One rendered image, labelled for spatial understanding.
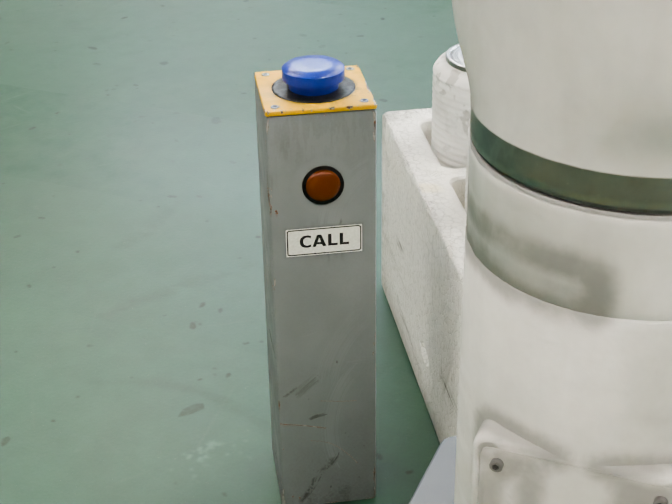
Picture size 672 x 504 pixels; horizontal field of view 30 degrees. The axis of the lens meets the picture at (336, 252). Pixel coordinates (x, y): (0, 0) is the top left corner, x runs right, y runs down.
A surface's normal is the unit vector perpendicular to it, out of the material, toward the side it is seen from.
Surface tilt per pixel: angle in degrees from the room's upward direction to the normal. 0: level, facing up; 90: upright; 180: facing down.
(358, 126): 90
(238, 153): 0
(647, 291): 90
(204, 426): 0
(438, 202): 0
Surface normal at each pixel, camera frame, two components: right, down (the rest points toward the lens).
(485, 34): -0.90, 0.23
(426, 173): -0.01, -0.87
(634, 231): -0.17, 0.48
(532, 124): -0.79, 0.31
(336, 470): 0.15, 0.48
